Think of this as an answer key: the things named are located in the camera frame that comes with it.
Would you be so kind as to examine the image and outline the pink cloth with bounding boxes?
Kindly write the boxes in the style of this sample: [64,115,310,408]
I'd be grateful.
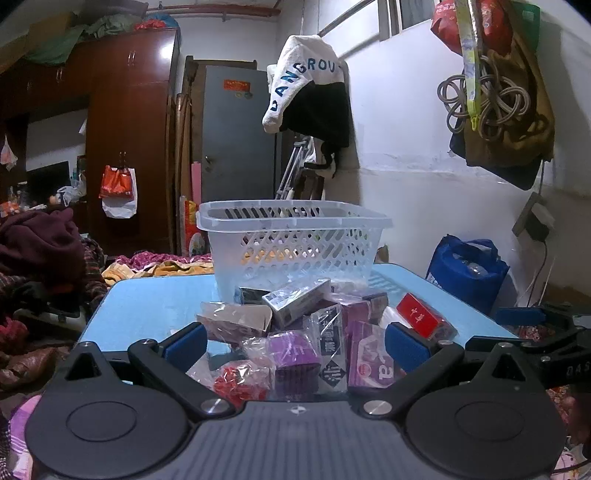
[0,396,47,480]

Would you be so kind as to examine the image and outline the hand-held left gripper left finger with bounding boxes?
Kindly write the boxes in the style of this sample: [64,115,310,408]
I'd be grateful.
[65,322,236,421]

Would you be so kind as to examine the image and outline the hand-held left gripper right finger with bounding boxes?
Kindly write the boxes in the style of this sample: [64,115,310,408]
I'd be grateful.
[362,322,529,418]

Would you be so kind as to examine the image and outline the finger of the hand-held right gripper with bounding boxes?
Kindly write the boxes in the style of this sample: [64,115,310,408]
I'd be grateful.
[465,329,578,360]
[495,302,591,330]

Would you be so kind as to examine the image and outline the yellow-green strip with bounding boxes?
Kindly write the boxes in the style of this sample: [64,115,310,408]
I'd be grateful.
[455,0,483,134]

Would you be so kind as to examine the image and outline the floral yellow blanket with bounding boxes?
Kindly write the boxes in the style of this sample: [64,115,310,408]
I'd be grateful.
[102,251,215,288]

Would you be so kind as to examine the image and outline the pink hanging plastic bag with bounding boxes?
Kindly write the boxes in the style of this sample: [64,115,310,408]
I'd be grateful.
[0,136,19,172]

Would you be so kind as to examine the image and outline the plain purple box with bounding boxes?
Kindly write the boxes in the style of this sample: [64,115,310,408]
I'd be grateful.
[330,296,374,333]

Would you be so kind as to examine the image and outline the red hanging bag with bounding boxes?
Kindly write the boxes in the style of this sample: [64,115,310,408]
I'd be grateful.
[430,0,513,57]

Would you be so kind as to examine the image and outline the brown hanging bag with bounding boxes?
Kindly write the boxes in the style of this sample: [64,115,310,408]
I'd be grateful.
[462,28,555,169]

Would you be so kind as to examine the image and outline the red floral cloth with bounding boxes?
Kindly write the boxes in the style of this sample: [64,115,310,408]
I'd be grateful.
[545,388,591,462]

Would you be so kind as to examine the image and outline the black monitor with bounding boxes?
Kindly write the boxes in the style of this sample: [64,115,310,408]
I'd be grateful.
[25,161,70,205]

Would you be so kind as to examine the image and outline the black charger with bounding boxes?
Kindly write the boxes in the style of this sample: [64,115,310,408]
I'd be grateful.
[524,217,551,241]

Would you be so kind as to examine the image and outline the coiled grey rope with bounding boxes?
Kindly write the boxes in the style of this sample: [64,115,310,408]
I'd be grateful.
[438,54,546,139]

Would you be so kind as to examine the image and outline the green hanging bag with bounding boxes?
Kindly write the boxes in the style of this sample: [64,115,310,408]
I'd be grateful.
[508,0,542,52]

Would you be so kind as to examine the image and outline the black and white packet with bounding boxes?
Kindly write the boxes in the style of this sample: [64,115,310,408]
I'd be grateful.
[310,307,349,394]

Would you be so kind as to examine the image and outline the maroon cloth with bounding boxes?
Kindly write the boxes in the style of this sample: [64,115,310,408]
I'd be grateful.
[0,208,86,283]

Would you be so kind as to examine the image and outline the dark purple box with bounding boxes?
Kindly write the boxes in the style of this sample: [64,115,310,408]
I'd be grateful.
[365,292,389,324]

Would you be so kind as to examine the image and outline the black box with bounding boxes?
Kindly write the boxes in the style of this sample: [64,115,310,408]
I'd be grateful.
[239,286,271,306]

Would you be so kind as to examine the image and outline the brown wooden wardrobe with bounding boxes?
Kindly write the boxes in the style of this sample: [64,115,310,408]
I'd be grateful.
[0,28,181,259]

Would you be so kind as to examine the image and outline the red box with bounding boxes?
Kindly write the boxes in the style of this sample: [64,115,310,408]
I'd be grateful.
[396,292,458,343]

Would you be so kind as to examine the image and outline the wooden boards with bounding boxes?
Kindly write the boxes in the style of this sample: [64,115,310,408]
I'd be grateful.
[168,55,204,254]

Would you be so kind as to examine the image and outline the white plastic basket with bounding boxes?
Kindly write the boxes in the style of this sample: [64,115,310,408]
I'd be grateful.
[196,199,394,302]

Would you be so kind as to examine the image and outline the striped cloth pile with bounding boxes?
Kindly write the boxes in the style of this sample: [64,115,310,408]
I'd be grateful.
[0,240,109,393]

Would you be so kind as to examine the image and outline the brown packet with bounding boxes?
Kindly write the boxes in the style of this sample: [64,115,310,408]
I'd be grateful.
[196,301,273,344]

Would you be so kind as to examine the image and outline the wall socket board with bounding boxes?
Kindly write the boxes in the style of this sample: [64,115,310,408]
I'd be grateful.
[512,191,557,237]

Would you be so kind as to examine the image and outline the silver box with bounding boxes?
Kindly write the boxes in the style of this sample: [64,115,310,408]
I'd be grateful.
[262,278,332,329]

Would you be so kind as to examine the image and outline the lavender round packet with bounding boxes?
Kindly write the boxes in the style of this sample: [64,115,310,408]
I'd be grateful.
[265,330,321,400]

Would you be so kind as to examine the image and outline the red and white plastic bag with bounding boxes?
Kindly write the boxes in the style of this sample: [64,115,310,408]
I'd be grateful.
[99,165,138,219]

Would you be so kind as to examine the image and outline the purple box with white print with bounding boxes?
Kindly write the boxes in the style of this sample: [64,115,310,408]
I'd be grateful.
[346,320,408,394]

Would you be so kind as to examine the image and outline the window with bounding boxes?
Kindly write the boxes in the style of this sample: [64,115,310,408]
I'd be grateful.
[379,0,439,37]

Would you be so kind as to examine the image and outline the pink roll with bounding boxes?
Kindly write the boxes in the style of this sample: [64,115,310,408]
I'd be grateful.
[190,161,204,219]

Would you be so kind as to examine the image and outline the white and black jacket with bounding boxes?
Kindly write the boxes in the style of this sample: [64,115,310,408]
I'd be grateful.
[262,34,356,181]

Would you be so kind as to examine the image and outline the green cloth bundle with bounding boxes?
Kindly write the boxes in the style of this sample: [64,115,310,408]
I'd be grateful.
[25,14,148,65]

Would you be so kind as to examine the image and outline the printed red sack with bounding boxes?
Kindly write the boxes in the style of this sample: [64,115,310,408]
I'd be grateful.
[180,196,215,257]

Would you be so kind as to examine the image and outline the charger cable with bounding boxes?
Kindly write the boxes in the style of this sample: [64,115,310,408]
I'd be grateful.
[522,239,556,308]

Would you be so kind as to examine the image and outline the metal folding frame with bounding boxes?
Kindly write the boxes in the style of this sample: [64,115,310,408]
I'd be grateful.
[274,134,324,204]

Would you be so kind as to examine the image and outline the blue shopping bag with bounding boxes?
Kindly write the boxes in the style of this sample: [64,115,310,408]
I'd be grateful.
[425,234,511,318]

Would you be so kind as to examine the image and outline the red crinkled packet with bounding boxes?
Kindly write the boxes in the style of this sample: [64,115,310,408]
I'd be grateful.
[213,361,271,412]

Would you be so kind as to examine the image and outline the grey metal door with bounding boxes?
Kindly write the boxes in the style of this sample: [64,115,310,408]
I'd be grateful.
[201,65,283,206]

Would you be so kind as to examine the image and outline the dark blue hanging bag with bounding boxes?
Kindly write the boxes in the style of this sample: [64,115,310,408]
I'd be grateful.
[449,129,543,191]

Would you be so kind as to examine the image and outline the red ceiling pipe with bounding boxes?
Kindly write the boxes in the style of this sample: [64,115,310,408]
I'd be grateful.
[182,6,282,21]

